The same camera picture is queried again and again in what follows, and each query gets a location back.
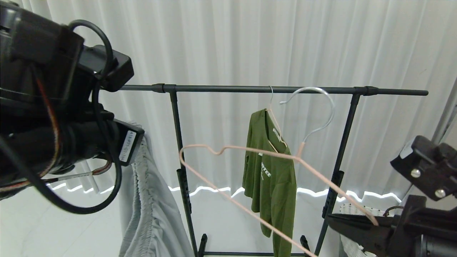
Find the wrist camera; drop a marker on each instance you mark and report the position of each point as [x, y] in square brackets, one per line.
[425, 167]
[114, 67]

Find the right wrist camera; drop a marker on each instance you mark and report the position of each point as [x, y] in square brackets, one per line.
[425, 167]

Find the pink clothes hanger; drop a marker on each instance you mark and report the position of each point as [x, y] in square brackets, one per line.
[276, 128]
[250, 150]

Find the white curtain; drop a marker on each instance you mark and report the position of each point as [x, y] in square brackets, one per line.
[232, 43]

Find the white laundry basket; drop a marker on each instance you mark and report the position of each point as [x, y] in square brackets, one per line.
[353, 210]

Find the pale grey shorts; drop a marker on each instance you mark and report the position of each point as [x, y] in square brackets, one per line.
[157, 221]

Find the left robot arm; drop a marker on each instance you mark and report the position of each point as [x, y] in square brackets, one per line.
[35, 53]

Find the black clothes rack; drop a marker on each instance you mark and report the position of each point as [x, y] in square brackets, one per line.
[232, 89]

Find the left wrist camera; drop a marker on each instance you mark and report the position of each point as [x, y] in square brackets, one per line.
[114, 67]

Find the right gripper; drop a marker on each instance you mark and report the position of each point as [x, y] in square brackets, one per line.
[407, 235]

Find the green printed shirt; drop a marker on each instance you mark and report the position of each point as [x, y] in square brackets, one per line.
[275, 178]

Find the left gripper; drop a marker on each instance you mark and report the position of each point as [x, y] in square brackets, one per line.
[107, 141]

